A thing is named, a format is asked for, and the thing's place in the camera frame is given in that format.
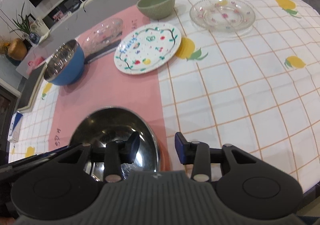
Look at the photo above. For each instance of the black notebook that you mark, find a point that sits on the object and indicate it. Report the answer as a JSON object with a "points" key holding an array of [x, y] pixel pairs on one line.
{"points": [[31, 89]]}

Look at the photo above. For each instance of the potted plant in blue vase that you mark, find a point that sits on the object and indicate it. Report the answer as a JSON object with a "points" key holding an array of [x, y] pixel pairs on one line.
{"points": [[22, 24]]}

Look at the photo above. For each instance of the checkered lemon tablecloth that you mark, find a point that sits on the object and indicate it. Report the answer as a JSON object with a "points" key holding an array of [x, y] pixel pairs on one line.
{"points": [[258, 91]]}

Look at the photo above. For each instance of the green ceramic bowl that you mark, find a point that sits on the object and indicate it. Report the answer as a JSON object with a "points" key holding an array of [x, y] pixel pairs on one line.
{"points": [[156, 9]]}

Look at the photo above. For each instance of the steel bowl orange outside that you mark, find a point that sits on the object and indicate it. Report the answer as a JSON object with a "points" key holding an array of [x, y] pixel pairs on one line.
{"points": [[116, 124]]}

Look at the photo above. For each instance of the white fruity painted plate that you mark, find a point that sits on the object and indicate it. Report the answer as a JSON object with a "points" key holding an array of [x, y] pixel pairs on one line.
{"points": [[147, 48]]}

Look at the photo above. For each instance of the clear glass plate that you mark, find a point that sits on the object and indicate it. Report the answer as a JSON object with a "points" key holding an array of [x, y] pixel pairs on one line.
{"points": [[101, 35], [224, 16]]}

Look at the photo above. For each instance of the blue white box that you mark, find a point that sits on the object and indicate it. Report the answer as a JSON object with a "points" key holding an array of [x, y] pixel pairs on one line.
{"points": [[14, 128]]}

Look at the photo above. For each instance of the golden vase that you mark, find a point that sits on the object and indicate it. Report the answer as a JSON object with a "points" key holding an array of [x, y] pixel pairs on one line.
{"points": [[17, 49]]}

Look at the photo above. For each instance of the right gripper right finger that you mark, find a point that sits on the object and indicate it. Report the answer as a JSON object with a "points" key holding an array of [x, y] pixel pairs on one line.
{"points": [[198, 154]]}

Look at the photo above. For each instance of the pink storage box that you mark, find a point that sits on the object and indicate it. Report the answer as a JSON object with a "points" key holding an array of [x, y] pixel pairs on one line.
{"points": [[35, 62]]}

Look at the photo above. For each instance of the steel bowl blue outside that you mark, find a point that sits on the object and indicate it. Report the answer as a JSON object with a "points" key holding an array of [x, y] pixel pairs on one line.
{"points": [[66, 65]]}

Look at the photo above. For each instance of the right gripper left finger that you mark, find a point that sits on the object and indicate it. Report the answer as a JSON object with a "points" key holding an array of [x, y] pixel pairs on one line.
{"points": [[118, 153]]}

